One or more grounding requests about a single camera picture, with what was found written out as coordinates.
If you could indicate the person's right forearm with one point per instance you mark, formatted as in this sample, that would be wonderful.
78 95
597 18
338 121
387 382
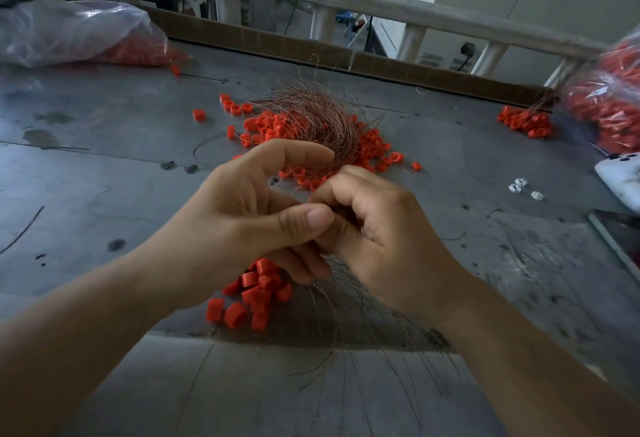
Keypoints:
530 376

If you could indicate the brown cardboard edge strip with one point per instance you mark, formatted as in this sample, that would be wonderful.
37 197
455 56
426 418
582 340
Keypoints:
280 44

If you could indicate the person's right fingers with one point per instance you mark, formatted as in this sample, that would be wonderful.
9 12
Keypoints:
345 191

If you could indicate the clear bag of red caps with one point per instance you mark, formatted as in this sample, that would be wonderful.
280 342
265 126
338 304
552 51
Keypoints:
607 96
70 31

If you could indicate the white smartphone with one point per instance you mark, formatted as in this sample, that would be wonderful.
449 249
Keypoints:
622 179

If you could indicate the cluster of threaded red caps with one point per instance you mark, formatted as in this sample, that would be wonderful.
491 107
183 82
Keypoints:
260 294

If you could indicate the person's right hand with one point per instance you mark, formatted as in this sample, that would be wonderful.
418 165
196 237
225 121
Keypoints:
395 246

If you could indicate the person's left thumb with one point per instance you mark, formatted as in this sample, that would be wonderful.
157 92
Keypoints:
300 224

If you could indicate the large pile of red caps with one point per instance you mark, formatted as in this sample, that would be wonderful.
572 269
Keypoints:
372 146

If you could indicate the person's left forearm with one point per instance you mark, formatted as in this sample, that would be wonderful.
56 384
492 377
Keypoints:
75 341

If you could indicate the small pile of red caps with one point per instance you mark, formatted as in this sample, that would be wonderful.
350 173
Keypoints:
526 121

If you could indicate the person's left hand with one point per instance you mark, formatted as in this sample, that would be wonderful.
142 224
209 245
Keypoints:
225 231

